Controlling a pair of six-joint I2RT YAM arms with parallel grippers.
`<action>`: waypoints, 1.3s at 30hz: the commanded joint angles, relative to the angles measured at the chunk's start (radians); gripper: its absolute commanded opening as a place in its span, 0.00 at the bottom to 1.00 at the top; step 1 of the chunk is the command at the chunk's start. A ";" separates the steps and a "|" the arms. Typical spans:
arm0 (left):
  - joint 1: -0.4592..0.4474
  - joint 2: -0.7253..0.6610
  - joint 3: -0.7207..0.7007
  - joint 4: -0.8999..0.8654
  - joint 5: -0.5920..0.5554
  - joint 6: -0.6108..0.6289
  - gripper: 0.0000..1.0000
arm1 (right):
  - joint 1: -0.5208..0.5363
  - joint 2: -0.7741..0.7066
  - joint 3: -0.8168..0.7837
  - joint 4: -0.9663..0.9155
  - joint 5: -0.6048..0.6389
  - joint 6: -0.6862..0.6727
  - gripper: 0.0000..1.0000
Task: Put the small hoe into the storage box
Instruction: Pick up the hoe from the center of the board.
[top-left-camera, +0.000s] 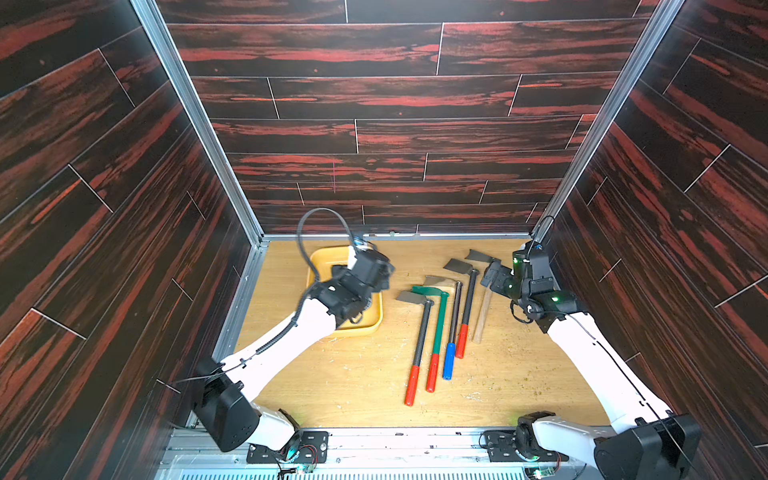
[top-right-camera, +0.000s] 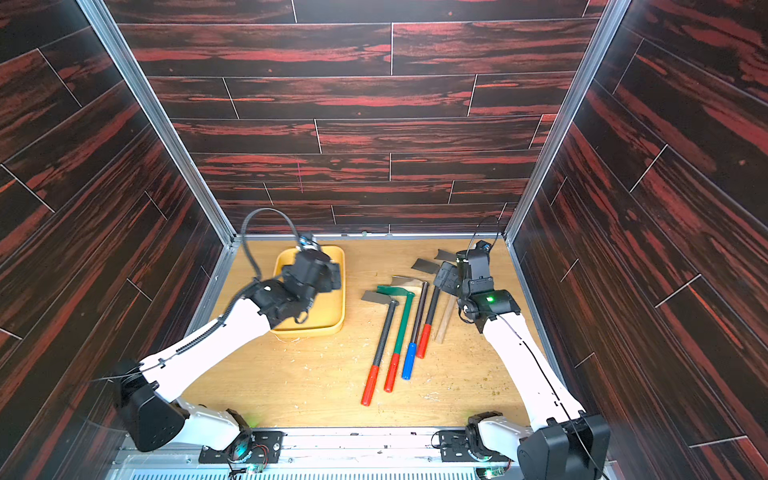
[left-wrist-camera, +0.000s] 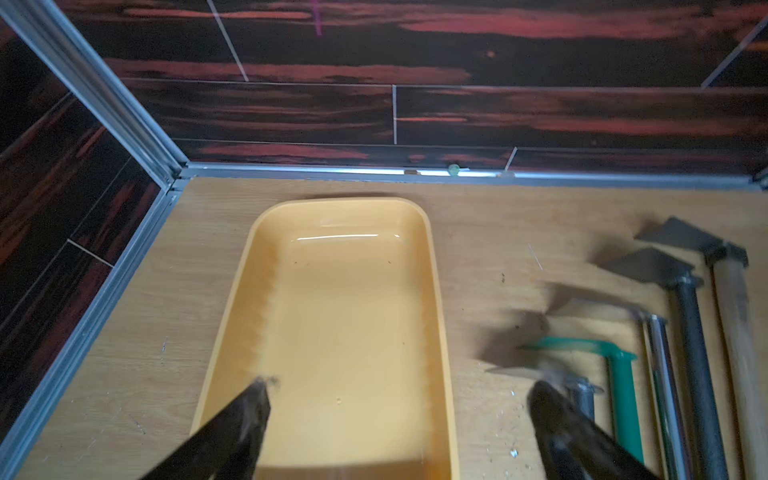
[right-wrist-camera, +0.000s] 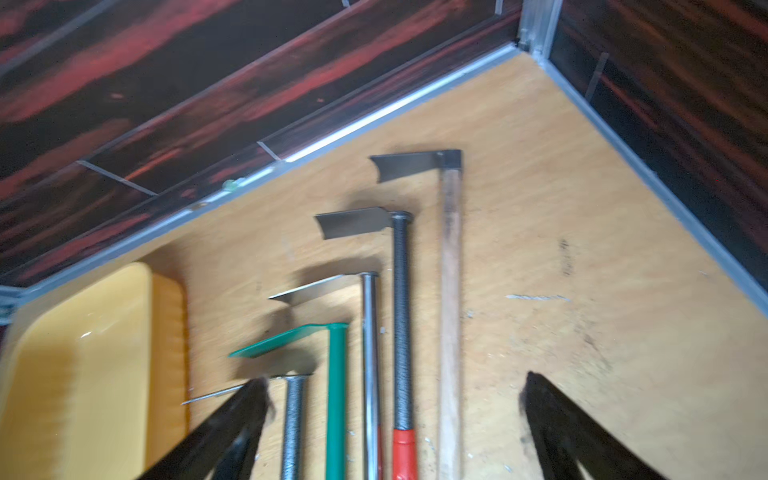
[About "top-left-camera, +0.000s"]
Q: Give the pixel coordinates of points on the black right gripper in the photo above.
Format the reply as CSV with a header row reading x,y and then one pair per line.
x,y
501,278

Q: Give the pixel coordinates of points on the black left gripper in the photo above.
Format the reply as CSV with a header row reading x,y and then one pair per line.
x,y
382,280

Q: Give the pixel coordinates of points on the yellow plastic storage tray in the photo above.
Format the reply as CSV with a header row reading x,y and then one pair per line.
x,y
353,292

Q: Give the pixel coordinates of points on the black hoe red grip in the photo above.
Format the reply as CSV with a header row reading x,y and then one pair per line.
x,y
416,296

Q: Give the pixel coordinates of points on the green hoe red grip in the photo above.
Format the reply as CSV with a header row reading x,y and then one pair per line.
x,y
430,291

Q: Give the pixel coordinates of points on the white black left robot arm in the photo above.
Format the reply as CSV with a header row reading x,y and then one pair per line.
x,y
224,393

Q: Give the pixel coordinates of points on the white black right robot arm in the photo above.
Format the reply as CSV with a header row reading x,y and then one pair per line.
x,y
644,438

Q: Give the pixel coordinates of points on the dark hoe red grip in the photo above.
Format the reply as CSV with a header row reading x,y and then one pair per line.
x,y
463,267

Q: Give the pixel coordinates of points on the steel hoe blue grip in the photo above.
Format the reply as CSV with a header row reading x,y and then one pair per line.
x,y
457,286

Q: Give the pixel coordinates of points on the wooden handle hoe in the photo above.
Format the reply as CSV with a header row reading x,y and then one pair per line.
x,y
483,306

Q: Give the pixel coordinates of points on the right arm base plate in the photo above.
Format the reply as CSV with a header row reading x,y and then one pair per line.
x,y
504,447

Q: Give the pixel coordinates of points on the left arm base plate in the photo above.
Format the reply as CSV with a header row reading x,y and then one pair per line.
x,y
308,447

